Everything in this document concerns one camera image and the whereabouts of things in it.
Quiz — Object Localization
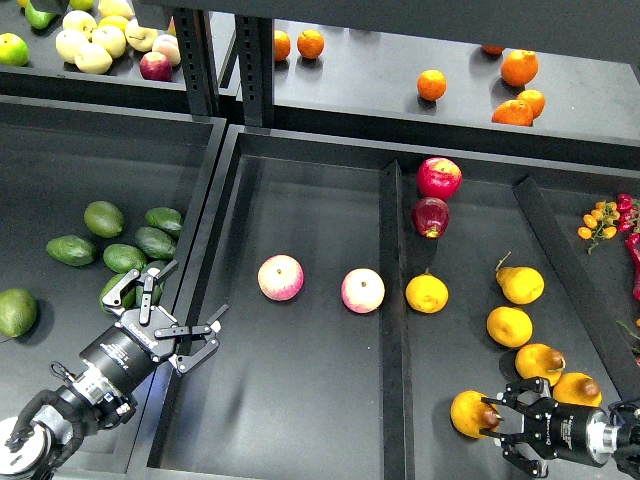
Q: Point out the yellow pear brown top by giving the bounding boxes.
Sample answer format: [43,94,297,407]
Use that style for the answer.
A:
[450,390,502,439]

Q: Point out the dark red apple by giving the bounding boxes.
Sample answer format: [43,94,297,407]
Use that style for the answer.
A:
[412,197,450,239]

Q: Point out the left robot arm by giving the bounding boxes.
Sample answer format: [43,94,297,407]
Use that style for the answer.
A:
[1,261,228,479]

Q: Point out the orange behind post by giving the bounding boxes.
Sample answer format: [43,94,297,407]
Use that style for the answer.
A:
[273,30,291,62]

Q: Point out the pink apple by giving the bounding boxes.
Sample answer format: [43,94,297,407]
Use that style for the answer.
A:
[257,254,304,301]
[341,268,385,314]

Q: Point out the orange on shelf left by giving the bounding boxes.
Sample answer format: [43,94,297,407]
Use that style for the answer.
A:
[297,29,325,60]

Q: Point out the light green avocado top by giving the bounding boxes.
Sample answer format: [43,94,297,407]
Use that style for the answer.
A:
[83,201,125,238]

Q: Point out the pale yellow pear front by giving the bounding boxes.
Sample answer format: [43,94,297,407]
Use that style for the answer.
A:
[74,43,113,74]

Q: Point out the yellow pear with stem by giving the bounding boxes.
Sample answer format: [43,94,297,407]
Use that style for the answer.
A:
[495,252,545,305]

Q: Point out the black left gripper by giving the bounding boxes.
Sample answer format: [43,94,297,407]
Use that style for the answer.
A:
[79,260,229,393]

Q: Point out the orange cherry tomato bunch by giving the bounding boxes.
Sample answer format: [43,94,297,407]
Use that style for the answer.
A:
[577,201,620,255]

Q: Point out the orange front right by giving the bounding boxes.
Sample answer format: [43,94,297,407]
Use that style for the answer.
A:
[492,99,533,127]

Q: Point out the green avocado upper right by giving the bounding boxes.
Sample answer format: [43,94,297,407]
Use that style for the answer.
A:
[145,207,184,239]

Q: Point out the pale yellow pear right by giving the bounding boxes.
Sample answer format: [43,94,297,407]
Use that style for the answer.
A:
[124,18,159,53]

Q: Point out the large light green avocado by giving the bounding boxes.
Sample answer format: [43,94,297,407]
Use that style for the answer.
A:
[1,288,38,338]

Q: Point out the black shelf post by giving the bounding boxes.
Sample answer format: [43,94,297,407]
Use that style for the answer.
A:
[172,7,275,128]

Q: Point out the yellow pear brown spot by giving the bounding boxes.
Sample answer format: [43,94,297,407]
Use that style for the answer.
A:
[515,343,566,386]

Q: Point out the bright red apple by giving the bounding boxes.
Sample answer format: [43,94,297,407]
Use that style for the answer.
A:
[416,157,462,201]

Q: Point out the yellow pear lower right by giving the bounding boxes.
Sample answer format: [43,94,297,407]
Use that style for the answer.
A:
[552,372,603,407]

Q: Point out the pale yellow pear middle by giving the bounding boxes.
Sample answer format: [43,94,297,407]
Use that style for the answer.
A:
[92,25,127,59]

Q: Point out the small orange right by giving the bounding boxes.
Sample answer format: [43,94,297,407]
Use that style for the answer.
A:
[517,89,546,119]

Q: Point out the green apple on shelf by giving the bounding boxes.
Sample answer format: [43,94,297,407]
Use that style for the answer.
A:
[0,32,30,67]

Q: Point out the pink apple left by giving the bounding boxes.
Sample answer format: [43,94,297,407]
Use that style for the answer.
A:
[257,254,304,301]

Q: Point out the red apple on shelf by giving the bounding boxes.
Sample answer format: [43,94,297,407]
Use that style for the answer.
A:
[139,51,173,82]

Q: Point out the black tray divider left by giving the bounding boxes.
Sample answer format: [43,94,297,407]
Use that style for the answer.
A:
[379,161,415,479]

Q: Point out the green pepper on shelf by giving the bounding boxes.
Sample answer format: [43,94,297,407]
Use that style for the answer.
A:
[24,1,57,30]

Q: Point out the dark green avocado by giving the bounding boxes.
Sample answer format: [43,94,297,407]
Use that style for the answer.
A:
[135,260,167,307]

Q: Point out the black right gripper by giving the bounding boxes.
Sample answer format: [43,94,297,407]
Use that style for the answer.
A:
[481,377,613,478]

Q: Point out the round yellow pear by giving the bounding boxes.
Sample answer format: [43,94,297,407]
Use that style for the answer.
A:
[405,273,449,314]

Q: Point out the pale yellow pear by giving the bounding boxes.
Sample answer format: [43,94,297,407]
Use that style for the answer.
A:
[74,43,113,74]
[55,29,89,65]
[124,18,159,53]
[92,25,127,59]

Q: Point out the green avocado far left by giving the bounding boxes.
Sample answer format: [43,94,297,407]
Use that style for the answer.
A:
[46,235,98,267]

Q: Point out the green avocado lower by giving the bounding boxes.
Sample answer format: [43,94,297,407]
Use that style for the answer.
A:
[98,273,139,312]

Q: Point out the dark avocado by wall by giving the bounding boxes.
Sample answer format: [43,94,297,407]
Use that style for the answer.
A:
[135,227,176,260]

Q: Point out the pink apple right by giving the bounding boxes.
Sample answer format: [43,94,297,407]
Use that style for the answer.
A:
[341,268,385,314]

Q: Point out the pale peach on shelf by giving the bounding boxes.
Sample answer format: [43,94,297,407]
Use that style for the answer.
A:
[152,34,181,67]

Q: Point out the red chili peppers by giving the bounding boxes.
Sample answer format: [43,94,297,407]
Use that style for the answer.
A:
[617,193,640,301]

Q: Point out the pale yellow pear left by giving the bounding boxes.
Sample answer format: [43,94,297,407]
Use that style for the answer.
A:
[55,29,89,65]

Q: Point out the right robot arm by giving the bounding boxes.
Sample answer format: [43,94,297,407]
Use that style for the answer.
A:
[479,377,639,479]

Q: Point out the green avocado centre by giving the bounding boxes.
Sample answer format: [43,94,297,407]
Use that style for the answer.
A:
[103,244,146,273]

